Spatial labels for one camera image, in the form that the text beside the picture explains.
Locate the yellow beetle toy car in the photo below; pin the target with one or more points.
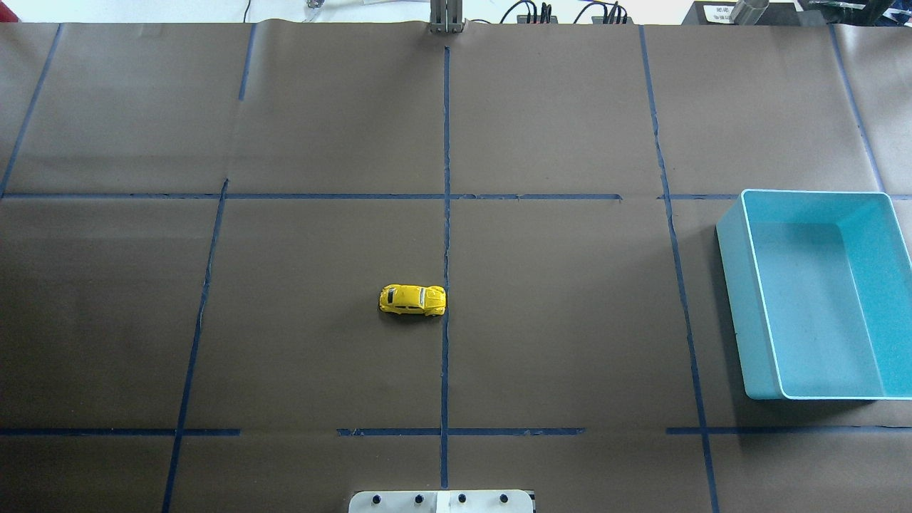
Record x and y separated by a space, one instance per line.
401 299

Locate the turquoise plastic bin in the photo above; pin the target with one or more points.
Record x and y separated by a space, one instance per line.
819 288

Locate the silver metal cylinder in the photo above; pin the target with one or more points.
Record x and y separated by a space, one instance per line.
748 12

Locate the black box with label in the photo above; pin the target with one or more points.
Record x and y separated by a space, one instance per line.
718 13

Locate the grey metal post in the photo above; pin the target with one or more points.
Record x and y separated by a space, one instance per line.
446 16

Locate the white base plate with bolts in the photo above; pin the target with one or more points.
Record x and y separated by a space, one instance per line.
472 500

